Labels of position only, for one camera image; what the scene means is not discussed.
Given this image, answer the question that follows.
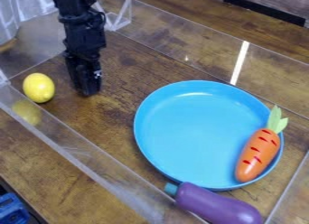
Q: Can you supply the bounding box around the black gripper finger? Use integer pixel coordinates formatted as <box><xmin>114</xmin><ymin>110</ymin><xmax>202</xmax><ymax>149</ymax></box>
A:
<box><xmin>64</xmin><ymin>52</ymin><xmax>82</xmax><ymax>92</ymax></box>
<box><xmin>76</xmin><ymin>62</ymin><xmax>103</xmax><ymax>96</ymax></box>

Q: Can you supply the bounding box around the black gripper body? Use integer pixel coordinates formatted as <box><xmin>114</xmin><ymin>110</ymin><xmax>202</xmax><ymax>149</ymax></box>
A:
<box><xmin>59</xmin><ymin>10</ymin><xmax>106</xmax><ymax>65</ymax></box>

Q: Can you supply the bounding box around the yellow toy lemon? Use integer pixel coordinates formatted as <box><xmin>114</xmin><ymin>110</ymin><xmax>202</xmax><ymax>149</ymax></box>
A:
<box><xmin>23</xmin><ymin>73</ymin><xmax>56</xmax><ymax>103</ymax></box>

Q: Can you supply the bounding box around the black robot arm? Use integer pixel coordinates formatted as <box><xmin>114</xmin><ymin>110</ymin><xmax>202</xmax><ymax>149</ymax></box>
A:
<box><xmin>54</xmin><ymin>0</ymin><xmax>106</xmax><ymax>96</ymax></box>

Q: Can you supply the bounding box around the white curtain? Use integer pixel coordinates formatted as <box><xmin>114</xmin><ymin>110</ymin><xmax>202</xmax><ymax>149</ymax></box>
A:
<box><xmin>0</xmin><ymin>0</ymin><xmax>56</xmax><ymax>45</ymax></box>

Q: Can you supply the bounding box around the blue round plate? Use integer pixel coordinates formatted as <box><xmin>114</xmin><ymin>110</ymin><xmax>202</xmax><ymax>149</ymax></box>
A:
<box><xmin>134</xmin><ymin>80</ymin><xmax>270</xmax><ymax>191</ymax></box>

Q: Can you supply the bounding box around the orange toy carrot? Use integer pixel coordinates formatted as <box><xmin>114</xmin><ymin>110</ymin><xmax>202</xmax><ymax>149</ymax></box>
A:
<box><xmin>236</xmin><ymin>106</ymin><xmax>289</xmax><ymax>182</ymax></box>

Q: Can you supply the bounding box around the blue plastic crate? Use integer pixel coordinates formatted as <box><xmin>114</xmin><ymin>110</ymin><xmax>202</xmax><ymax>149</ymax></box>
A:
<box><xmin>0</xmin><ymin>192</ymin><xmax>31</xmax><ymax>224</ymax></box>

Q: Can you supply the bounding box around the purple toy eggplant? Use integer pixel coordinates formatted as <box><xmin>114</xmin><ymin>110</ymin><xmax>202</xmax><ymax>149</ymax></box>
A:
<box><xmin>165</xmin><ymin>182</ymin><xmax>264</xmax><ymax>224</ymax></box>

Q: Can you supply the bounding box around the clear acrylic enclosure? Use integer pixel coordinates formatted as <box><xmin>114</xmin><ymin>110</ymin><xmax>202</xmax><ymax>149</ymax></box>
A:
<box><xmin>0</xmin><ymin>0</ymin><xmax>309</xmax><ymax>224</ymax></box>

